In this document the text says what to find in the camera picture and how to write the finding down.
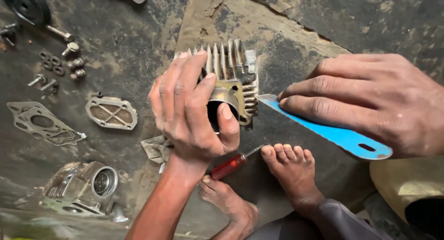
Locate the finned metal engine cylinder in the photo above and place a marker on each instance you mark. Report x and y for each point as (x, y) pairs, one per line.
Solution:
(236, 76)

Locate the steel flange bolt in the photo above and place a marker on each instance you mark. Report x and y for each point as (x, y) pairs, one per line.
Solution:
(71, 48)

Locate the dark steel bolt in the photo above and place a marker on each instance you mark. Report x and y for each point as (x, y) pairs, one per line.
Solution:
(7, 31)

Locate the grey trouser leg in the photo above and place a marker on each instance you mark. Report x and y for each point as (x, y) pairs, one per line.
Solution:
(326, 222)

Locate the person's right foot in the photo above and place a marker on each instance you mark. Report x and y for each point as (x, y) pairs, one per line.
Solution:
(295, 174)

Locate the dark metal washer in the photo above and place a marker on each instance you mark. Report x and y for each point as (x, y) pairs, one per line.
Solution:
(47, 65)
(58, 70)
(44, 55)
(56, 61)

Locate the person's right hand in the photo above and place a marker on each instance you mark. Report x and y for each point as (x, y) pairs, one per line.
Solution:
(388, 101)

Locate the short domed steel nut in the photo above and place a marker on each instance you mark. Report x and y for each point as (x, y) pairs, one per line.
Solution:
(76, 63)
(78, 73)

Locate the ribbed metal cover plate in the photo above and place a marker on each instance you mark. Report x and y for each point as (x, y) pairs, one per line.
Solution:
(111, 112)

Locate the grey paper gasket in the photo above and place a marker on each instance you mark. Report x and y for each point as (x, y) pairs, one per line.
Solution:
(17, 108)
(55, 132)

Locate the person's left foot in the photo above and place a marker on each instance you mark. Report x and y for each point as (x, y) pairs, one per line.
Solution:
(232, 208)

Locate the blue metal blade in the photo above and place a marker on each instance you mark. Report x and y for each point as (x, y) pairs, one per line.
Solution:
(333, 134)

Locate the person's foot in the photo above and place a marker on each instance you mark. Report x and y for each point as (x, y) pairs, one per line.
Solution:
(232, 208)
(295, 174)

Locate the long steel bolt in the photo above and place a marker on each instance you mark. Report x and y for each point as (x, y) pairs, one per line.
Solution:
(59, 32)

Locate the dirty grey rag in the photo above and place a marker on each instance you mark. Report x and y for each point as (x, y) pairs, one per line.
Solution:
(156, 148)

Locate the metal engine cylinder head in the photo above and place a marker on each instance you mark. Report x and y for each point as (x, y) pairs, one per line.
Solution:
(83, 188)

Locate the black round pulley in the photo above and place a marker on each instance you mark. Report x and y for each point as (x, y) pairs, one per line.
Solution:
(26, 5)

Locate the yellowish round plastic container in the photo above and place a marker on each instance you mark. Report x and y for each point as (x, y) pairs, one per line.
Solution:
(406, 184)

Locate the short steel bolt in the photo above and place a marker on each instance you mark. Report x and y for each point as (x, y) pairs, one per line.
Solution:
(36, 80)
(49, 85)

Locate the person's left hand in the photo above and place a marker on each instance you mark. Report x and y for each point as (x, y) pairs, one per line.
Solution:
(184, 122)

